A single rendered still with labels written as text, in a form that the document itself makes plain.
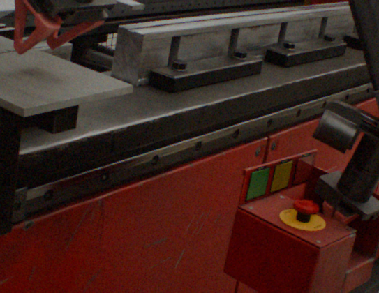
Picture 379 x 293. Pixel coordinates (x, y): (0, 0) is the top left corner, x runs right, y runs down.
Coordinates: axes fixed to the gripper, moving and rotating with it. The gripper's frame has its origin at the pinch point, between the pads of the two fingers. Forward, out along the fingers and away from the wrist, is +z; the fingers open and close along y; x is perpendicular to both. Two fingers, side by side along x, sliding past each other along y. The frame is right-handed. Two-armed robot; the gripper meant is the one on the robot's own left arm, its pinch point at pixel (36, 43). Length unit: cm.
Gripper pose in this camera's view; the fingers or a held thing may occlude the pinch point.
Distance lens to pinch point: 99.1
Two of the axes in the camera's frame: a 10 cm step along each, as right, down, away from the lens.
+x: 6.1, 7.4, -2.7
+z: -5.4, 6.4, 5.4
